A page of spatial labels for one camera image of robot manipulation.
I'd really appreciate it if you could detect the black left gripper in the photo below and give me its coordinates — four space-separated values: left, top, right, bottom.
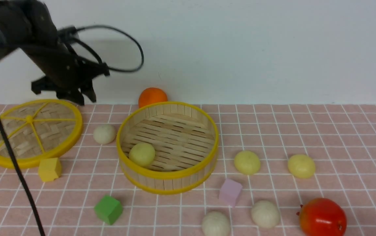
30 50 110 106

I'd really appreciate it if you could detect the white bun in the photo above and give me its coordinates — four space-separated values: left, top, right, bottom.
92 124 116 145
250 200 281 228
202 211 231 236

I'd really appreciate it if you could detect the yellow bun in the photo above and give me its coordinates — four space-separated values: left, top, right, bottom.
234 150 261 176
287 154 316 178
129 143 155 167

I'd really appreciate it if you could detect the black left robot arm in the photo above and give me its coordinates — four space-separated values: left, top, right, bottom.
0 0 110 106

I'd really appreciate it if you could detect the yellow rimmed bamboo steamer lid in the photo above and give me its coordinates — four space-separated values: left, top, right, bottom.
0 100 83 169

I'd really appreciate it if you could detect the yellow rimmed bamboo steamer tray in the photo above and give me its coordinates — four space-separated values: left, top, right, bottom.
116 102 219 195

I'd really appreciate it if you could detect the orange fruit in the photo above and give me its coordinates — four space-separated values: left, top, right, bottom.
138 87 168 108

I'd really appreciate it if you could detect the yellow foam cube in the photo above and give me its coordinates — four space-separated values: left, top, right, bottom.
38 157 62 182

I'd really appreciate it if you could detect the green foam cube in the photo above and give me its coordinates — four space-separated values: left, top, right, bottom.
94 195 123 226

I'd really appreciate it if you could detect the pink foam cube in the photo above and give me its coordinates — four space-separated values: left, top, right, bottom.
218 178 242 207

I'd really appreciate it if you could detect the pink checkered tablecloth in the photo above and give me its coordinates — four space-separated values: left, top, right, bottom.
0 104 376 236

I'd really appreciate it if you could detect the red tomato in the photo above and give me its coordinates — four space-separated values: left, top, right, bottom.
296 198 347 236

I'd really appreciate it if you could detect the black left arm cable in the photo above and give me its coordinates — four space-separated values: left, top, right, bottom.
0 25 144 236

